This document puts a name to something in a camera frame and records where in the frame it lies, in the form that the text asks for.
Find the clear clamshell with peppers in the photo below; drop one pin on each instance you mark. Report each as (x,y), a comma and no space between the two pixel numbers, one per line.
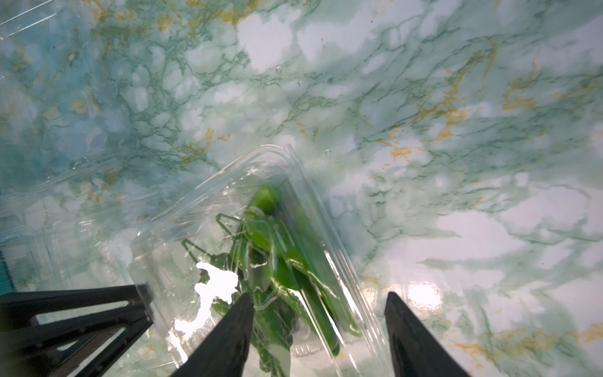
(257,229)
(72,231)

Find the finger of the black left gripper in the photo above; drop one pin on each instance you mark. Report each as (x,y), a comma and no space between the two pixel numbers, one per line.
(84,346)
(18,308)

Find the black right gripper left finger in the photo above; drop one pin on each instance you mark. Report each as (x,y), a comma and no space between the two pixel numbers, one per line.
(225,350)

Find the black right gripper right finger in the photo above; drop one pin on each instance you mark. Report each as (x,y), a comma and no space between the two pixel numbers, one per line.
(414,350)

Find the clear clamshell with peppers front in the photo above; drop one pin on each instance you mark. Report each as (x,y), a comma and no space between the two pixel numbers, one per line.
(72,231)

